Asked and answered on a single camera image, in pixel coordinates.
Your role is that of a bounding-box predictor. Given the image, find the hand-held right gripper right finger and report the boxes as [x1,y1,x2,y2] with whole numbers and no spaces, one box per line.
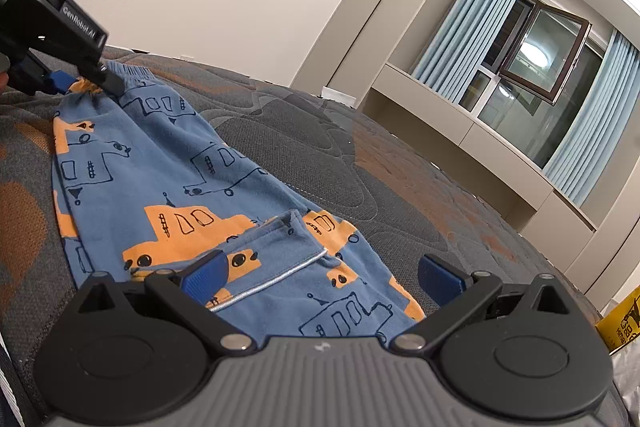
[387,253,581,355]

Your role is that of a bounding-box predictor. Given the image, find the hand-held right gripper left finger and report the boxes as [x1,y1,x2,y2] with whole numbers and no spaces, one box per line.
[67,249,256,358]

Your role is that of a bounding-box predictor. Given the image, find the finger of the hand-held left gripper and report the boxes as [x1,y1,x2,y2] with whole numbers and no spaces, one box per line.
[75,54,124,98]
[7,51,77,96]

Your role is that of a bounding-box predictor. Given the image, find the blue pants with orange print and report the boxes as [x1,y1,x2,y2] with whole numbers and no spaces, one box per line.
[50,61,427,340]

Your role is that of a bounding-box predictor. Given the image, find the grey and orange quilted bed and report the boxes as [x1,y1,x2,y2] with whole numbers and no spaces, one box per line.
[0,44,608,427]

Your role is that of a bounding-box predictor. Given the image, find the beige window bench cabinet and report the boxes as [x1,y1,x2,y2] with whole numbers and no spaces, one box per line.
[359,63,599,234]

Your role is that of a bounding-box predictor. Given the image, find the beige wardrobe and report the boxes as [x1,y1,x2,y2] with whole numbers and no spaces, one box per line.
[564,191,640,310]
[291,0,482,108]

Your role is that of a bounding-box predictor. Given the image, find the yellow shopping bag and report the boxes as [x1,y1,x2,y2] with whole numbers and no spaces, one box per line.
[594,286,640,354]

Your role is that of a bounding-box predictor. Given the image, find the white flat object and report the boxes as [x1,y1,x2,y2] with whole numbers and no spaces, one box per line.
[321,88,357,104]

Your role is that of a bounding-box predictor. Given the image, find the white shopping bag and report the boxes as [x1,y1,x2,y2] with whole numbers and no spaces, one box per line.
[611,347,640,410]

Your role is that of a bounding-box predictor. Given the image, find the light blue curtain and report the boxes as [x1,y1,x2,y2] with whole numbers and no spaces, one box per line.
[542,29,640,208]
[410,0,531,104]

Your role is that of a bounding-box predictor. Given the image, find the open brown window sash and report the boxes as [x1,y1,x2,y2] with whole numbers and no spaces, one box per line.
[499,2,592,106]

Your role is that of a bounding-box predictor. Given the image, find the window with white frame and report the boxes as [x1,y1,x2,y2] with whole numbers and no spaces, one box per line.
[457,0,610,168]

